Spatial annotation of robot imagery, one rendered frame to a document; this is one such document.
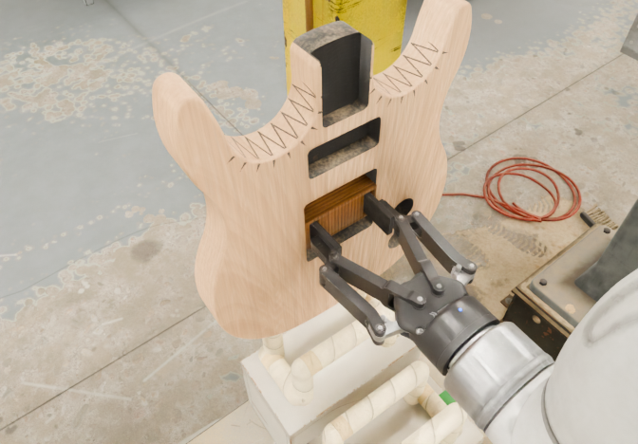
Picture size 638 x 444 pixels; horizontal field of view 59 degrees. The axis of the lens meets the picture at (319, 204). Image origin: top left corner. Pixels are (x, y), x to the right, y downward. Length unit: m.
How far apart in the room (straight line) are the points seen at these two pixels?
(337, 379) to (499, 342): 0.45
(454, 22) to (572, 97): 2.91
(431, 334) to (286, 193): 0.19
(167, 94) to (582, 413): 0.36
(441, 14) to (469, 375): 0.34
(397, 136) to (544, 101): 2.80
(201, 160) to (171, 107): 0.06
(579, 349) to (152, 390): 1.91
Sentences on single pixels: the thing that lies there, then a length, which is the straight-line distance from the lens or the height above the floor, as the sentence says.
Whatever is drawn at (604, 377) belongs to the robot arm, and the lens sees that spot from 0.38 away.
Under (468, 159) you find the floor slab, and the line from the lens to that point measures 2.91.
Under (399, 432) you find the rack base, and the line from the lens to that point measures 0.99.
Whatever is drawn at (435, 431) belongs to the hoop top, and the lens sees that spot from 0.88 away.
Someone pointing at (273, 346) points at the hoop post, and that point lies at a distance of 0.89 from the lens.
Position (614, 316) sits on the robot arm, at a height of 1.66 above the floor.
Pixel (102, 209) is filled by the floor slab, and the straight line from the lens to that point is 2.77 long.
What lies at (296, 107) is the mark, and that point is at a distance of 0.54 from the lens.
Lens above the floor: 1.95
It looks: 49 degrees down
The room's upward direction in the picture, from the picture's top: straight up
